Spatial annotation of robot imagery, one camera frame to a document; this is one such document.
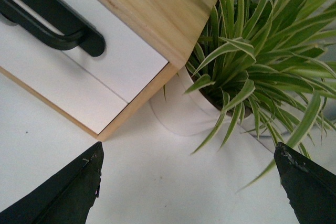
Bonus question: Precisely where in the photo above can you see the black drawer handle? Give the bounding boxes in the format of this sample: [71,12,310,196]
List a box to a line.
[1,0,106,57]

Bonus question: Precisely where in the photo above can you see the green spider plant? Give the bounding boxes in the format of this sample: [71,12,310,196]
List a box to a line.
[162,0,336,193]

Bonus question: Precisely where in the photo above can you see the white drawer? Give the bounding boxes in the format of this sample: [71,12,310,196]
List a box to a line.
[0,0,169,103]
[1,22,127,134]

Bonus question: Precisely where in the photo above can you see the white plant pot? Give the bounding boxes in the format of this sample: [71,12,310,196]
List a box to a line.
[150,67,220,136]

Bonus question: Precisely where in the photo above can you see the white lower drawer front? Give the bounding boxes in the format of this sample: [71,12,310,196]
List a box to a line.
[1,22,127,134]

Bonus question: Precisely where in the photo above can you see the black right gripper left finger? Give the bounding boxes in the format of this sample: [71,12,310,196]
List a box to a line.
[1,142,104,223]

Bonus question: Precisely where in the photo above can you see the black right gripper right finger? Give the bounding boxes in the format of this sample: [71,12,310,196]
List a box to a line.
[274,142,335,223]

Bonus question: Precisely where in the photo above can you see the wooden drawer cabinet frame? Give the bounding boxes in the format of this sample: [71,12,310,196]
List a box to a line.
[1,0,216,141]

